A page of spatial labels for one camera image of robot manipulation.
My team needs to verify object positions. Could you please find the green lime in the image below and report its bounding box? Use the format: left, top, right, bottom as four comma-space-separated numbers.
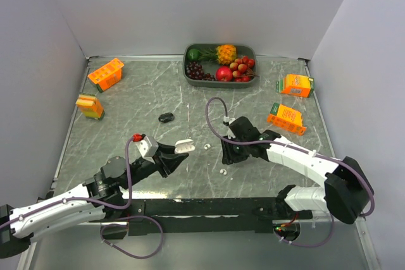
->
187, 48, 200, 61

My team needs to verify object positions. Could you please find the grey fruit tray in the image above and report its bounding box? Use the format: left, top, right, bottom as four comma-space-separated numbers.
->
182, 43, 259, 89

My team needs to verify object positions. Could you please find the orange green box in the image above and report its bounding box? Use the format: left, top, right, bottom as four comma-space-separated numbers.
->
276, 74, 315, 98

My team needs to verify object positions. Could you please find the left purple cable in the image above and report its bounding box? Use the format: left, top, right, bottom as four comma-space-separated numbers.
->
0, 138, 164, 259

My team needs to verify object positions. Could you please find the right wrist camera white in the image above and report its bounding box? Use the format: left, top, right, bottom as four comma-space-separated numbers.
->
223, 115, 235, 140

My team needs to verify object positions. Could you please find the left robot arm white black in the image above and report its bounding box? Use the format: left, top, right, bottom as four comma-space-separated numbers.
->
1, 135, 195, 259

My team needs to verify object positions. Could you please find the dark grape bunch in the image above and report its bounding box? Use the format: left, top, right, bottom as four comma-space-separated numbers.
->
185, 61, 215, 81

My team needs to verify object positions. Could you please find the orange flat box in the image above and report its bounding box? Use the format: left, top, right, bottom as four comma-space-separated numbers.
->
267, 102, 307, 136

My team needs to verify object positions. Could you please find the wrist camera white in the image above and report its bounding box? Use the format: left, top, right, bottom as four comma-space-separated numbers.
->
223, 115, 235, 140
132, 133, 159, 162

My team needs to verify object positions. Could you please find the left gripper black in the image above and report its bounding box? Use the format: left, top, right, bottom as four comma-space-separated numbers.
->
121, 142, 189, 189

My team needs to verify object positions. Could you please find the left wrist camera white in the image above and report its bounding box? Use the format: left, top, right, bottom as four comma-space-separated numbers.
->
132, 133, 159, 162

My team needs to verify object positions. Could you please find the red lychee bunch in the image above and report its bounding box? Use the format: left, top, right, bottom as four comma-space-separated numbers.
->
229, 56, 259, 82

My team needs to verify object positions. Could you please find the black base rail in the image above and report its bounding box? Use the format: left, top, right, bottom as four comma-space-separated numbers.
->
87, 197, 317, 238

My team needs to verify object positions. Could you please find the red apple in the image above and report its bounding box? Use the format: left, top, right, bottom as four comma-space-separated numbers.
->
215, 66, 233, 82

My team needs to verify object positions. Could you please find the orange pineapple toy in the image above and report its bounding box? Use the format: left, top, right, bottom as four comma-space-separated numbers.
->
199, 44, 237, 65

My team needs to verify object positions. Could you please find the orange yellow carton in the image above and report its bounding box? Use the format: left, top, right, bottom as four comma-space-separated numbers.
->
76, 94, 104, 120

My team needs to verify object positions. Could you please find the orange juice carton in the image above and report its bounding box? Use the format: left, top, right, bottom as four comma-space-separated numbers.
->
88, 58, 124, 93

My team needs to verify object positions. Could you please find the black charging case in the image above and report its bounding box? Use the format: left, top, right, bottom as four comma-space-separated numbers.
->
158, 113, 175, 123

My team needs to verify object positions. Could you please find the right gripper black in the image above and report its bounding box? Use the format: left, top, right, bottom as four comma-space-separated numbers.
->
221, 134, 250, 165

